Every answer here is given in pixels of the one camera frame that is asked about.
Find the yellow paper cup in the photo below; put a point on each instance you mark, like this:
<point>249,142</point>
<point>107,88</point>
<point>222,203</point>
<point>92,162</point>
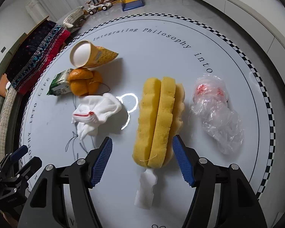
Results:
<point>85,54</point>

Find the orange cushion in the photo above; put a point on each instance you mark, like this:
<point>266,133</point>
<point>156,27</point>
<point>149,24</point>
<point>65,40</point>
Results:
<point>4,85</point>

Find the clear plastic bag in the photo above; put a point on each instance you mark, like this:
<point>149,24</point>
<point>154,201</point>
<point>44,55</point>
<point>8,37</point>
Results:
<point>210,102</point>

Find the white foam piece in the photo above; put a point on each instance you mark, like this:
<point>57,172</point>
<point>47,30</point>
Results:
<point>144,195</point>

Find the beige quilted sofa cover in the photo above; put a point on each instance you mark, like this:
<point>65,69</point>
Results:
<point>4,119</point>

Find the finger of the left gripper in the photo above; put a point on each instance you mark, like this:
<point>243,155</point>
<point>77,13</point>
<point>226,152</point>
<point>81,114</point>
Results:
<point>10,159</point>
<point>24,174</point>

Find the yellow sponge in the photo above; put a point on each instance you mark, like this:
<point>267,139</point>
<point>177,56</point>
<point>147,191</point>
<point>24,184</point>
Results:
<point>160,119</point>

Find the green milk carton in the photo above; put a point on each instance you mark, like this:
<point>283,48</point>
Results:
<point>60,84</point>

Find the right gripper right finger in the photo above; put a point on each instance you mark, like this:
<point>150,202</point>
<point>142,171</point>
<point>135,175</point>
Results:
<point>238,205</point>

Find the white toy ride-on car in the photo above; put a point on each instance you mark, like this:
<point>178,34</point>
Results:
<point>94,8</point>

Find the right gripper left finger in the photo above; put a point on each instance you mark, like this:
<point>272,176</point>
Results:
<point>45,206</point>

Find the red patterned blanket table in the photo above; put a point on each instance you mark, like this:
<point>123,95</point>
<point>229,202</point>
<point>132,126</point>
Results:
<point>35,53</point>

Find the white sock with red stripe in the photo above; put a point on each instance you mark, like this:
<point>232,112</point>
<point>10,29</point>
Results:
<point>93,111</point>

